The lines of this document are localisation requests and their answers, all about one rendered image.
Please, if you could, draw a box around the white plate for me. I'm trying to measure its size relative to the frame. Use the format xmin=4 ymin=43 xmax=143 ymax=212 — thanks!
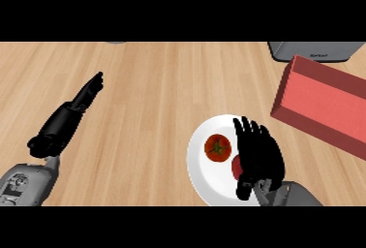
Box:
xmin=185 ymin=113 xmax=261 ymax=207

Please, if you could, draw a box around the grey appliance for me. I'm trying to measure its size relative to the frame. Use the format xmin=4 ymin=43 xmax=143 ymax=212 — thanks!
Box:
xmin=265 ymin=41 xmax=366 ymax=64

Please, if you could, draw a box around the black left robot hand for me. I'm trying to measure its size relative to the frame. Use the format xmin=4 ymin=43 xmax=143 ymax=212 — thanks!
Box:
xmin=24 ymin=71 xmax=104 ymax=159

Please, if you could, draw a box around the red cardboard box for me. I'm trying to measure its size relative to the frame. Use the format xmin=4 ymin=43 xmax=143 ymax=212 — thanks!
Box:
xmin=268 ymin=54 xmax=366 ymax=161

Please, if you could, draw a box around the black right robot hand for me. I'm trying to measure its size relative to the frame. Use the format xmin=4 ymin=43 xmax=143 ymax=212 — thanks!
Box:
xmin=231 ymin=115 xmax=286 ymax=202

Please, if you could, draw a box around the red tomato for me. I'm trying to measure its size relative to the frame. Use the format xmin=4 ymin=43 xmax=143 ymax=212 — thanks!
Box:
xmin=203 ymin=133 xmax=233 ymax=163

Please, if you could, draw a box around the red fruit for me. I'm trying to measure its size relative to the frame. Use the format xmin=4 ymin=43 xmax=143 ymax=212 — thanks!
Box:
xmin=230 ymin=154 xmax=244 ymax=181

